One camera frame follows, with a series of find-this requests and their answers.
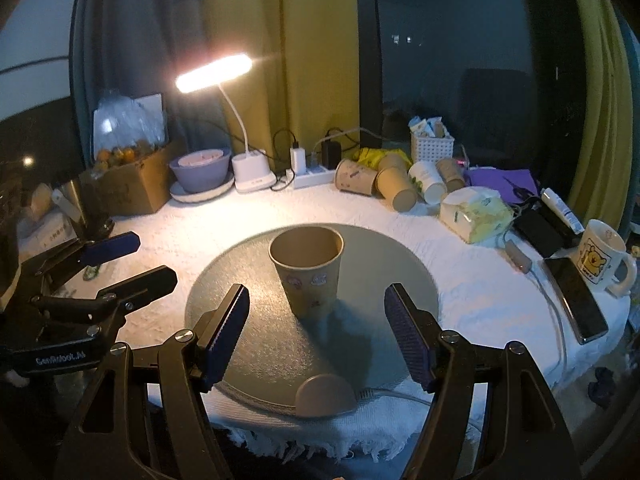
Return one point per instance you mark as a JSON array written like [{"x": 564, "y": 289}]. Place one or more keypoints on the white desk lamp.
[{"x": 255, "y": 172}]

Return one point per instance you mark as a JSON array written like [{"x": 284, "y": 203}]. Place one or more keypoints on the white paper cup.
[{"x": 427, "y": 180}]

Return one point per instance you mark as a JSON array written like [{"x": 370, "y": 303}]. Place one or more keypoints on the beige semicircular mat controller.
[{"x": 325, "y": 397}]

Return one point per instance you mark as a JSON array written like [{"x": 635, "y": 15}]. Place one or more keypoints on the black charger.
[{"x": 330, "y": 154}]

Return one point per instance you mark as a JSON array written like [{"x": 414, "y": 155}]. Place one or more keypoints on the white charger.
[{"x": 298, "y": 157}]

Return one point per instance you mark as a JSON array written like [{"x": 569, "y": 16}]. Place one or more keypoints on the dark cloth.
[{"x": 602, "y": 387}]

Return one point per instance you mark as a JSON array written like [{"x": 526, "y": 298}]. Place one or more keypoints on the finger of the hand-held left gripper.
[
  {"x": 145, "y": 282},
  {"x": 112, "y": 249}
]

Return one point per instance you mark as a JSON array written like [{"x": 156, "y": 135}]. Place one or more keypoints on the round grey mat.
[{"x": 270, "y": 360}]

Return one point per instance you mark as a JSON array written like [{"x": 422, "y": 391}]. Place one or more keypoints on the yellow tissue pack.
[{"x": 475, "y": 215}]

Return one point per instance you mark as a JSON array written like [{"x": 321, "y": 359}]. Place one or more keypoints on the black case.
[{"x": 542, "y": 230}]

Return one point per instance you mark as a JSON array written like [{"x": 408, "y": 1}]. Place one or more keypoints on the brown cardboard box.
[{"x": 135, "y": 187}]

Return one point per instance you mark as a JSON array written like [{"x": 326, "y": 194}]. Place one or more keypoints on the clear plastic bag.
[{"x": 130, "y": 120}]

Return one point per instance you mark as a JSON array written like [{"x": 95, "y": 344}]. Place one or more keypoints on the black smartphone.
[{"x": 577, "y": 300}]

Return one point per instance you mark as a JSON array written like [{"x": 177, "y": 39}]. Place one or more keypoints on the purple cloth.
[{"x": 500, "y": 182}]

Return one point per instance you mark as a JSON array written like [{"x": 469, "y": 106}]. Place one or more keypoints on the white tube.
[{"x": 560, "y": 207}]

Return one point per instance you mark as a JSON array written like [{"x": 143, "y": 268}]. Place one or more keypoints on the pile of small oranges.
[{"x": 117, "y": 155}]

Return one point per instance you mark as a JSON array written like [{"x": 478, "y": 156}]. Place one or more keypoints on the brown paper cup with stickers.
[{"x": 310, "y": 280}]

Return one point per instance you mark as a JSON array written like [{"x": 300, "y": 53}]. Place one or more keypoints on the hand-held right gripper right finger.
[{"x": 407, "y": 332}]

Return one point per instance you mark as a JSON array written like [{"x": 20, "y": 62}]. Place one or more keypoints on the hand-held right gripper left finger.
[{"x": 229, "y": 332}]

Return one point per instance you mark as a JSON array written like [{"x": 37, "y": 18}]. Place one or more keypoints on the purple bowl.
[{"x": 200, "y": 177}]

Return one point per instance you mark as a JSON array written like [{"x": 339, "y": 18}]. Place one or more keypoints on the white power strip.
[{"x": 315, "y": 177}]

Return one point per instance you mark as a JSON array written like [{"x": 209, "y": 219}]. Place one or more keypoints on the packets in basket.
[{"x": 425, "y": 126}]

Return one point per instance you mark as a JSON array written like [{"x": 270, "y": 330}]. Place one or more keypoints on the white plate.
[{"x": 222, "y": 191}]

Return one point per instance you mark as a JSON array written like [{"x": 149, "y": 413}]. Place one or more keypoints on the yellow cloth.
[{"x": 370, "y": 156}]

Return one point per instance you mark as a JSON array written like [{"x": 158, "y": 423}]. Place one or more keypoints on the yellow curtain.
[
  {"x": 300, "y": 60},
  {"x": 595, "y": 110}
]

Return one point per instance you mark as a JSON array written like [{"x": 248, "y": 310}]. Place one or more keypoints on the white plastic basket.
[{"x": 432, "y": 149}]

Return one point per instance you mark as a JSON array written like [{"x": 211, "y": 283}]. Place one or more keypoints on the white mug with bear print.
[{"x": 600, "y": 255}]

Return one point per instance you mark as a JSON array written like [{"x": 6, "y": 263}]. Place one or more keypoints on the grey curtain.
[{"x": 135, "y": 35}]

